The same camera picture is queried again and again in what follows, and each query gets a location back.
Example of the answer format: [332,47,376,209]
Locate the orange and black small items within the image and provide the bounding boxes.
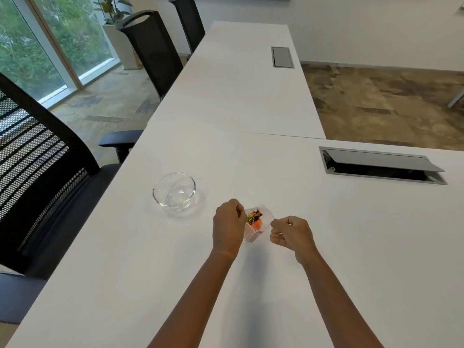
[246,209,264,230]

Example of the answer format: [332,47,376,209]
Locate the white square planter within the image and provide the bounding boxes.
[102,24,143,70]

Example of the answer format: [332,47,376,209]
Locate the person's right hand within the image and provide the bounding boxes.
[270,216,315,265]

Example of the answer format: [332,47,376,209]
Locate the person's left forearm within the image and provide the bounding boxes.
[147,250,238,348]

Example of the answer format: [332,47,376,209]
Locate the person's left hand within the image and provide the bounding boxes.
[212,199,248,255]

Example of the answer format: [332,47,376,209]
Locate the black mesh office chair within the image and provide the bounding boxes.
[0,73,145,325]
[168,0,206,55]
[116,10,184,102]

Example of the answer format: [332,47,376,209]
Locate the grey table cable hatch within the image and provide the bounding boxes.
[271,47,294,69]
[319,146,448,185]

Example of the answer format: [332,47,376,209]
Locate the clear plastic bag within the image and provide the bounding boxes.
[244,204,277,244]

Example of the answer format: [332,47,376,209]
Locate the green potted plant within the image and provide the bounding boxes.
[94,0,133,26]

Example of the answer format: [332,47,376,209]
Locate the person's right forearm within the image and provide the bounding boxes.
[295,248,384,348]

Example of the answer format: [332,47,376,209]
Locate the white table leg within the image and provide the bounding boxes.
[447,83,464,108]

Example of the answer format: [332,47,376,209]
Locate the clear glass bowl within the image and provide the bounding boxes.
[152,172,196,209]

